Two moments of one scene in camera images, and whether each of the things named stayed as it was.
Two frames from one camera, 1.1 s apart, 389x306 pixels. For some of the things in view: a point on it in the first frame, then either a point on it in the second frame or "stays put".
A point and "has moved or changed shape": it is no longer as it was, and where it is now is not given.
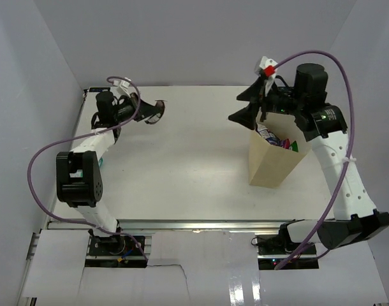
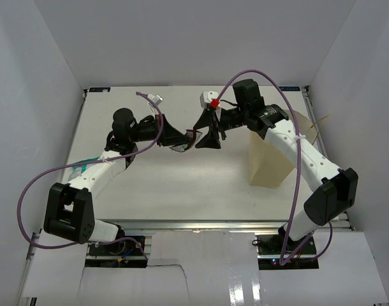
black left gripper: x=145 y=110 to x=171 y=137
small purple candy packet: x=161 y=104 has moved or changed shape
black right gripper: x=254 y=94 to x=208 y=118
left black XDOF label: x=99 y=89 stays put
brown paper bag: x=269 y=165 stays put
